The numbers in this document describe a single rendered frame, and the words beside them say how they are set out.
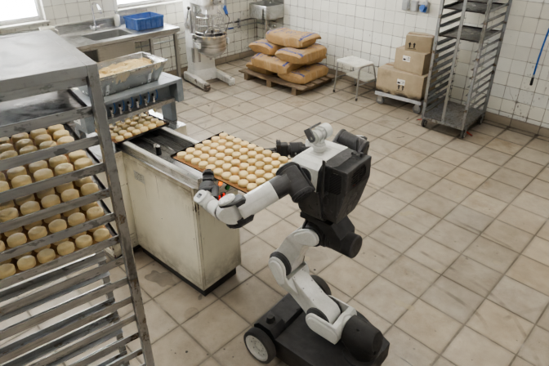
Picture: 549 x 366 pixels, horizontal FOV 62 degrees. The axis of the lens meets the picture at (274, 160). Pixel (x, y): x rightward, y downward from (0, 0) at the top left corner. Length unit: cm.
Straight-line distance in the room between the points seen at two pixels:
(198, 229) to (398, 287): 138
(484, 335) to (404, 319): 45
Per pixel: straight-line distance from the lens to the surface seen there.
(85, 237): 162
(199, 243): 275
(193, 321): 295
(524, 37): 560
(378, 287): 318
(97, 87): 133
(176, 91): 318
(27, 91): 132
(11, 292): 212
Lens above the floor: 217
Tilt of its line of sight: 29 degrees down
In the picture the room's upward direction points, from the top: straight up
